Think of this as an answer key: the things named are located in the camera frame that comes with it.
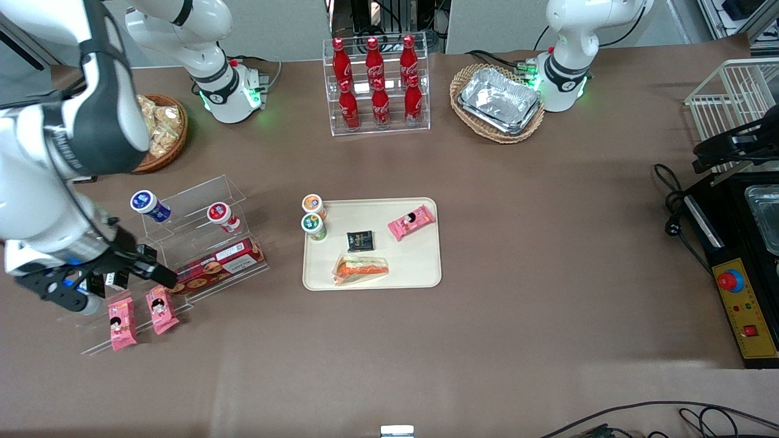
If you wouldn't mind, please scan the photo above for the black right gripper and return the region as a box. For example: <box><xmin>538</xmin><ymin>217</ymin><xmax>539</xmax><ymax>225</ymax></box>
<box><xmin>111</xmin><ymin>228</ymin><xmax>179</xmax><ymax>291</ymax></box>

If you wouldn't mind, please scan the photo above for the triangular sandwich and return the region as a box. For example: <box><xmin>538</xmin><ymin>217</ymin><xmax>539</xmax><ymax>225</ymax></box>
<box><xmin>331</xmin><ymin>254</ymin><xmax>390</xmax><ymax>287</ymax></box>

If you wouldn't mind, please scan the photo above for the beige plastic tray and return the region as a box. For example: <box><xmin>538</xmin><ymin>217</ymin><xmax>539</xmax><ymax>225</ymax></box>
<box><xmin>302</xmin><ymin>196</ymin><xmax>442</xmax><ymax>291</ymax></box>

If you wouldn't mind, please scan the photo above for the black tray sealing machine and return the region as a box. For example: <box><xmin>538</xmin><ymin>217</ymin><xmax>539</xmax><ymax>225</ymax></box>
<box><xmin>682</xmin><ymin>173</ymin><xmax>779</xmax><ymax>370</ymax></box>

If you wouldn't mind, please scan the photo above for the pink snack packet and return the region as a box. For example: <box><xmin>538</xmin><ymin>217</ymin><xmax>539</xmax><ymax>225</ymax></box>
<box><xmin>388</xmin><ymin>205</ymin><xmax>436</xmax><ymax>242</ymax></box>
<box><xmin>145</xmin><ymin>285</ymin><xmax>180</xmax><ymax>336</ymax></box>
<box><xmin>108</xmin><ymin>297</ymin><xmax>138</xmax><ymax>353</ymax></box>

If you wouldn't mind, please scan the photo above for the red cookie box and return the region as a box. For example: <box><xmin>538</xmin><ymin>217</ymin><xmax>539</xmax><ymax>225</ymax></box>
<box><xmin>166</xmin><ymin>238</ymin><xmax>267</xmax><ymax>297</ymax></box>

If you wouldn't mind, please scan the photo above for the blue cap yogurt bottle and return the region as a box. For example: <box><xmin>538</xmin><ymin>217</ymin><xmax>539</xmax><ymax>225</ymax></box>
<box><xmin>130</xmin><ymin>189</ymin><xmax>173</xmax><ymax>224</ymax></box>

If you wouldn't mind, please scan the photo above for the small clear acrylic step shelf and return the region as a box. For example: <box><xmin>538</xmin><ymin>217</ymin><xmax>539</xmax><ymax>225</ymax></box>
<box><xmin>141</xmin><ymin>175</ymin><xmax>270</xmax><ymax>301</ymax></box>

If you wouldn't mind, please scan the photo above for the red cap yogurt bottle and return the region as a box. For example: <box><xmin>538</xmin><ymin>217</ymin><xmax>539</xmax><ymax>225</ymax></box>
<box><xmin>206</xmin><ymin>201</ymin><xmax>242</xmax><ymax>235</ymax></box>

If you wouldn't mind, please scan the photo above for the large clear acrylic step shelf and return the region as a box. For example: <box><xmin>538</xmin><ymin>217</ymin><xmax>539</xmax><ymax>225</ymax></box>
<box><xmin>56</xmin><ymin>210</ymin><xmax>196</xmax><ymax>357</ymax></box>

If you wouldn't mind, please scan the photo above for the wicker basket with snack bags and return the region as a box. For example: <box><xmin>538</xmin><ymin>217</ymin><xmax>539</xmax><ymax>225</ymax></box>
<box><xmin>130</xmin><ymin>94</ymin><xmax>189</xmax><ymax>175</ymax></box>

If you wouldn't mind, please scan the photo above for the green lid cup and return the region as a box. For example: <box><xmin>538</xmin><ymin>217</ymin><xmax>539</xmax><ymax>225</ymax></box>
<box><xmin>301</xmin><ymin>213</ymin><xmax>328</xmax><ymax>242</ymax></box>

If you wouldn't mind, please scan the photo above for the orange lid cup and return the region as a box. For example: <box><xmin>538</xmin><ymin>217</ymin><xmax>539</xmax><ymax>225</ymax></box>
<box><xmin>302</xmin><ymin>193</ymin><xmax>327</xmax><ymax>221</ymax></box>

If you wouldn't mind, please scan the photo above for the black square snack packet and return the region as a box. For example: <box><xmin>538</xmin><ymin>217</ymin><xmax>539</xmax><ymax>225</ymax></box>
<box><xmin>346</xmin><ymin>229</ymin><xmax>376</xmax><ymax>253</ymax></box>

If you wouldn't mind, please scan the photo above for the red cola bottle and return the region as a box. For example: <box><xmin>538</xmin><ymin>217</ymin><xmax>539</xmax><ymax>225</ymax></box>
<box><xmin>370</xmin><ymin>77</ymin><xmax>391</xmax><ymax>128</ymax></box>
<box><xmin>365</xmin><ymin>36</ymin><xmax>386</xmax><ymax>86</ymax></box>
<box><xmin>399</xmin><ymin>34</ymin><xmax>420</xmax><ymax>83</ymax></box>
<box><xmin>338</xmin><ymin>79</ymin><xmax>362</xmax><ymax>131</ymax></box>
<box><xmin>332</xmin><ymin>37</ymin><xmax>353</xmax><ymax>87</ymax></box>
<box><xmin>403</xmin><ymin>74</ymin><xmax>424</xmax><ymax>126</ymax></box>

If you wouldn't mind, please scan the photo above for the clear acrylic bottle rack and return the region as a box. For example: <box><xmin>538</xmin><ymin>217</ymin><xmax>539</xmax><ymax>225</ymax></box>
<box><xmin>322</xmin><ymin>33</ymin><xmax>431</xmax><ymax>137</ymax></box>

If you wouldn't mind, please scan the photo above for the black computer equipment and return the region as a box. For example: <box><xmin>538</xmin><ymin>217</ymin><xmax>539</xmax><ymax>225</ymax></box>
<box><xmin>327</xmin><ymin>0</ymin><xmax>452</xmax><ymax>38</ymax></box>

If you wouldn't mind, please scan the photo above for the wicker basket with foil containers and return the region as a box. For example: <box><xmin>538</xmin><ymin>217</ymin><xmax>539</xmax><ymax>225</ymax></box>
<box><xmin>450</xmin><ymin>63</ymin><xmax>546</xmax><ymax>145</ymax></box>

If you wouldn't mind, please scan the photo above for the aluminium foil container stack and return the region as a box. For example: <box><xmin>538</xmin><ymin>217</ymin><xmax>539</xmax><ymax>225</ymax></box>
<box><xmin>457</xmin><ymin>67</ymin><xmax>542</xmax><ymax>136</ymax></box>

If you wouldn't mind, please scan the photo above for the silver metal sealer bar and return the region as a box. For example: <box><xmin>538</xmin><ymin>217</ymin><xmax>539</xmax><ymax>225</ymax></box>
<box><xmin>684</xmin><ymin>194</ymin><xmax>725</xmax><ymax>248</ymax></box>

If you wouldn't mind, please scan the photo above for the steel food container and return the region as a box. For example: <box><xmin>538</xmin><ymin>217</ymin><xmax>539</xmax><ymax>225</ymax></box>
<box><xmin>743</xmin><ymin>185</ymin><xmax>779</xmax><ymax>257</ymax></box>

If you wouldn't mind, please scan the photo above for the grey metal shelving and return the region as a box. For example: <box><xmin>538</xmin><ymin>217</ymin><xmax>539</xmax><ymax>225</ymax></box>
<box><xmin>696</xmin><ymin>0</ymin><xmax>779</xmax><ymax>59</ymax></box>

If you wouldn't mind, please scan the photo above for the grey cable at arm base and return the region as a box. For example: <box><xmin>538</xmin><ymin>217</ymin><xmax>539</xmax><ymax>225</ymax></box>
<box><xmin>230</xmin><ymin>56</ymin><xmax>284</xmax><ymax>93</ymax></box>

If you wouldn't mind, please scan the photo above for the dark aluminium frame bar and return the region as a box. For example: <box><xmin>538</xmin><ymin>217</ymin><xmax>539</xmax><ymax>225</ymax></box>
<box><xmin>0</xmin><ymin>27</ymin><xmax>59</xmax><ymax>71</ymax></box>

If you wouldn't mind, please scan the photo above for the black cable at arm base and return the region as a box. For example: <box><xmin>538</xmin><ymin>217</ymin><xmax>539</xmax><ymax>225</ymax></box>
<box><xmin>465</xmin><ymin>49</ymin><xmax>537</xmax><ymax>71</ymax></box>

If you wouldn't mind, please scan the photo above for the long black floor cable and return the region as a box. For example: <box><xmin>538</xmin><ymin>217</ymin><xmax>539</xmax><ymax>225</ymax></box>
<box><xmin>538</xmin><ymin>400</ymin><xmax>779</xmax><ymax>438</ymax></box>

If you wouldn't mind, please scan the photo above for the black power cable with plug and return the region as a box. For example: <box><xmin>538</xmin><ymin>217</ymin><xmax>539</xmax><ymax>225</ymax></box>
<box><xmin>654</xmin><ymin>162</ymin><xmax>714</xmax><ymax>276</ymax></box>

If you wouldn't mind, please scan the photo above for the looped black floor cable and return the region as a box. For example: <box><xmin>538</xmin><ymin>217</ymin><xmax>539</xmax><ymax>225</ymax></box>
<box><xmin>678</xmin><ymin>406</ymin><xmax>752</xmax><ymax>438</ymax></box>

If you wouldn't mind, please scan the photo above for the white wire rack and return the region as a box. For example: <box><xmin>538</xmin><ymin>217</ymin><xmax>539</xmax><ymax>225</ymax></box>
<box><xmin>684</xmin><ymin>58</ymin><xmax>779</xmax><ymax>172</ymax></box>

